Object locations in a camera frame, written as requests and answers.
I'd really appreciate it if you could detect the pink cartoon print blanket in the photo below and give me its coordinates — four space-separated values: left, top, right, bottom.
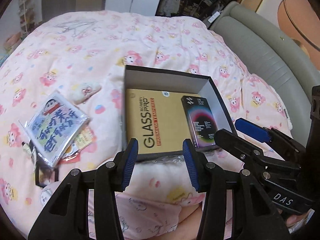
1 11 292 236

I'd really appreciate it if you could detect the black open cardboard box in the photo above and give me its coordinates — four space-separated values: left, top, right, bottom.
122 65 236 162

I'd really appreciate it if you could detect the cartoon diamond painting pack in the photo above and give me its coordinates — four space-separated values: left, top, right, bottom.
20 90 90 168

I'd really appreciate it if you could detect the white wire shelf rack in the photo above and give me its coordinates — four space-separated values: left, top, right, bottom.
18 0 35 36

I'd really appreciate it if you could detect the small black phone box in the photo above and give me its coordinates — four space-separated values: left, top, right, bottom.
181 95 217 151

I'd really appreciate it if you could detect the grey padded headboard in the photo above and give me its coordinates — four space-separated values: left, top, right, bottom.
211 2 319 145

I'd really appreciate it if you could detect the yellow glass screen protector box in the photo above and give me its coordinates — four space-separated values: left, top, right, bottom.
125 89 198 154

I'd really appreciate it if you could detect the clear bubble wrap sheet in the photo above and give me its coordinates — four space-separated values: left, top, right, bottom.
136 151 185 168

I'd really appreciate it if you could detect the wire clothes hanger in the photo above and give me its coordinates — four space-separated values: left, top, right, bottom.
55 20 97 37

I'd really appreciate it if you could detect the orange cartoon card packet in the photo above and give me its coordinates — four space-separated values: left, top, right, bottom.
59 126 97 164

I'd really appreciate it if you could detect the black keychain frame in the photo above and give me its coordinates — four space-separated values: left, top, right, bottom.
22 141 59 189

